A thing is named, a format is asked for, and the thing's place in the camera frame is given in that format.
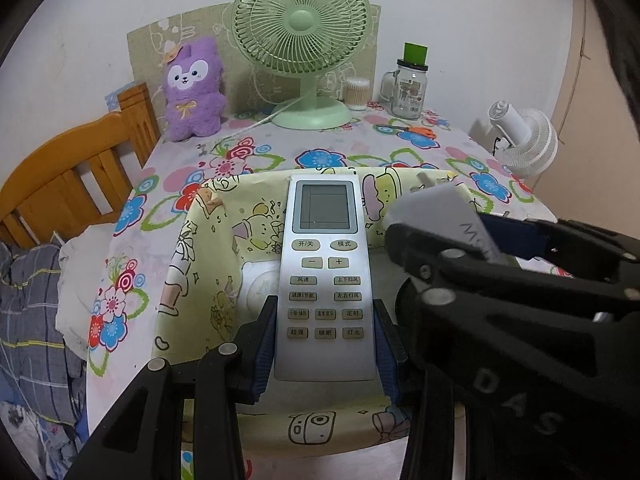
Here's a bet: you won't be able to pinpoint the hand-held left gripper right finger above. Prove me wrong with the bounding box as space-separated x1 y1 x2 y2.
372 299 466 480

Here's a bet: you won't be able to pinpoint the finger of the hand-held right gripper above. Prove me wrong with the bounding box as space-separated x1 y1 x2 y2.
384 222 640 320
477 214 640 288

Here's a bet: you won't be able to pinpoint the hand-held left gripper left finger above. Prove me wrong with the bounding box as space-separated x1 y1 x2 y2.
82 295 279 480

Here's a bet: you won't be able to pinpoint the large white power adapter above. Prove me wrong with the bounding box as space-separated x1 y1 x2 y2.
382 172 506 266

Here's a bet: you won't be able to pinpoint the round bear print mirror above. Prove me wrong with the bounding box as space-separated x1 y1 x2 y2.
239 260 283 326

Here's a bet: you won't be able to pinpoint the yellow cartoon print storage box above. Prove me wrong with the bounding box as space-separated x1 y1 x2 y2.
151 167 481 461

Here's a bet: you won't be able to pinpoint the silver remote control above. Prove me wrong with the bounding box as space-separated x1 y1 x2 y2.
274 172 377 382

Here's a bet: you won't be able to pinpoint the white clip fan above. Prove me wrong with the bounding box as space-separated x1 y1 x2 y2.
487 100 559 177

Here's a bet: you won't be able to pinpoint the beige door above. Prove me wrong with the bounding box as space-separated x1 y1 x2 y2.
550 0 640 223

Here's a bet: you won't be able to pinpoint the glass mug jar green lid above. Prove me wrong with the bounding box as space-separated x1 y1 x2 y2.
381 42 431 120

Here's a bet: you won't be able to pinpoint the cotton swab jar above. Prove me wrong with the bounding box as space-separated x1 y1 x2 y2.
345 78 371 111

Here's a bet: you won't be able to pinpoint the white pillow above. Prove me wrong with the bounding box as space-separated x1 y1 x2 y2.
55 225 121 361

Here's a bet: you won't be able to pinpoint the grey plaid blanket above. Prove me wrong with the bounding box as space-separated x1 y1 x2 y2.
0 242 86 426

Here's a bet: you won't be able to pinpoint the blue patterned bed sheet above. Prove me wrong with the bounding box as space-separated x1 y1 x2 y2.
0 400 88 480

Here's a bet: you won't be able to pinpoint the purple plush bunny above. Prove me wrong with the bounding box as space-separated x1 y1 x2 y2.
162 36 227 142

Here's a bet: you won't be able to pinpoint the wooden chair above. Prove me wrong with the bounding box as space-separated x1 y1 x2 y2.
0 82 162 248

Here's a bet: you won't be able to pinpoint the green desk fan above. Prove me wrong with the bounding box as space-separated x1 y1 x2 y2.
231 0 373 131

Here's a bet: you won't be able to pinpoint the blue patterned card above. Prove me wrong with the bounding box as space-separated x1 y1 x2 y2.
104 81 137 111

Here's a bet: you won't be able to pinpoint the orange handled scissors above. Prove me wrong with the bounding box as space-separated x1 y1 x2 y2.
376 124 435 138

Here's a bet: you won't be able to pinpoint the white fan cable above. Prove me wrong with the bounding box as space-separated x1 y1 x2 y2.
217 100 301 138

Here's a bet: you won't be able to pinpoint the beige cartoon wall poster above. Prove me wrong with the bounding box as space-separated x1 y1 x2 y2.
126 2 382 116

